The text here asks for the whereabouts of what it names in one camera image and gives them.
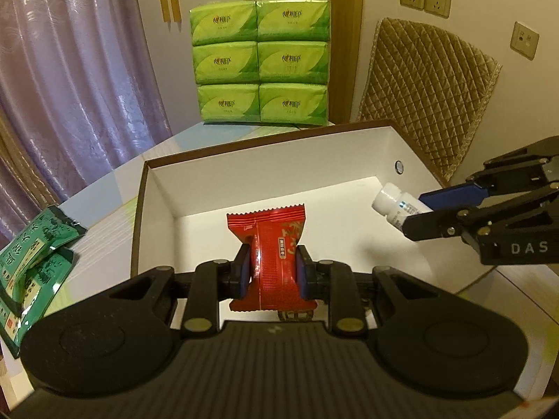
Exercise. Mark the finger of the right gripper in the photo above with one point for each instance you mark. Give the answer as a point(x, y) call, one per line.
point(466, 194)
point(442, 223)

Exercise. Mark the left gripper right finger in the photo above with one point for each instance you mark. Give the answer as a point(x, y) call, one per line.
point(348, 295)

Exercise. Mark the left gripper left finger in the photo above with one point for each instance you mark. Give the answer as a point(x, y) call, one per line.
point(204, 289)

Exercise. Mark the red snack packet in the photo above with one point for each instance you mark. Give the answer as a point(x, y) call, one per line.
point(273, 236)

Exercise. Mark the small white bottle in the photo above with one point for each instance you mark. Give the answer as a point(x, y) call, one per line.
point(396, 205)

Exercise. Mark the tortoiseshell hair claw clip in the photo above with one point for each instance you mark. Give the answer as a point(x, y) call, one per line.
point(295, 316)

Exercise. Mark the quilted chair back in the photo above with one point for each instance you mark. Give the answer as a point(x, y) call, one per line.
point(433, 85)

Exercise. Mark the green wet wipes pack upper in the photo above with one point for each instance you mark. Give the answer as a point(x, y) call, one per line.
point(49, 231)

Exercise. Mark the green wet wipes pack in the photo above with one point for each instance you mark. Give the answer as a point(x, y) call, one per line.
point(41, 286)
point(49, 231)

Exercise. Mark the green wet wipes pack lower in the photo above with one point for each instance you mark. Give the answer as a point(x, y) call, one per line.
point(41, 286)

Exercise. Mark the green tissue pack bundle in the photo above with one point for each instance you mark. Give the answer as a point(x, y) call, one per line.
point(262, 61)

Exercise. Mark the purple curtain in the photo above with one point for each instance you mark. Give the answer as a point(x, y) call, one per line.
point(78, 100)

